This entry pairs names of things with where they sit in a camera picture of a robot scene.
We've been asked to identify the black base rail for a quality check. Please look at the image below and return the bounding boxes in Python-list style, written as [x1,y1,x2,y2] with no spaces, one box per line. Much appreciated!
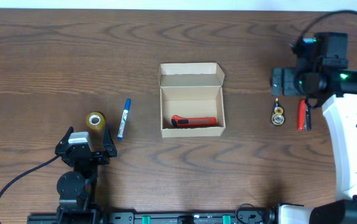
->
[26,210,278,224]

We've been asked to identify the open cardboard box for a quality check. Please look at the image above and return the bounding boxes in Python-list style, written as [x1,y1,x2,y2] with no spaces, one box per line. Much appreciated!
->
[158,62,226,138]

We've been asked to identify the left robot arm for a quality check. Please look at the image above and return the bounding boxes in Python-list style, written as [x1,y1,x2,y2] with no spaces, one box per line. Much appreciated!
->
[55,124,117,224]

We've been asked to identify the black correction tape dispenser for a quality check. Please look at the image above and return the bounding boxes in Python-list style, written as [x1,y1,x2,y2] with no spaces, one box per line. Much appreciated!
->
[270,98,285,126]

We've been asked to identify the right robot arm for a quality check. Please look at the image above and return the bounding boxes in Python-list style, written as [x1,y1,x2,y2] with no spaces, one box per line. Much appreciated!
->
[270,32,357,223]

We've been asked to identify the blue whiteboard marker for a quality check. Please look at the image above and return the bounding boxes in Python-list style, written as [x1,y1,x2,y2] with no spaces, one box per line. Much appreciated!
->
[117,99,131,141]

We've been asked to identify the red utility knife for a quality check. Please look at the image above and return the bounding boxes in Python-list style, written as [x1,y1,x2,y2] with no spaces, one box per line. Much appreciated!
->
[171,115,217,128]

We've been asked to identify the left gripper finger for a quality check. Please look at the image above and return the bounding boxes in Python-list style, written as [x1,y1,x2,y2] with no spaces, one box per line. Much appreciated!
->
[103,124,117,157]
[55,126,74,155]

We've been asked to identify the red stapler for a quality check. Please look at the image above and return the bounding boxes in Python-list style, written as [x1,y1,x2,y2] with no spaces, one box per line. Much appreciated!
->
[297,100,312,131]

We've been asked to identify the yellow clear tape roll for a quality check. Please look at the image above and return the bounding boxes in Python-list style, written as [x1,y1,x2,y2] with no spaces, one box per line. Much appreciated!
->
[85,111,106,130]

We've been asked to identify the left black cable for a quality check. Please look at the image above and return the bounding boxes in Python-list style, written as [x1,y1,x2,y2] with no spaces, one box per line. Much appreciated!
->
[0,154,62,224]

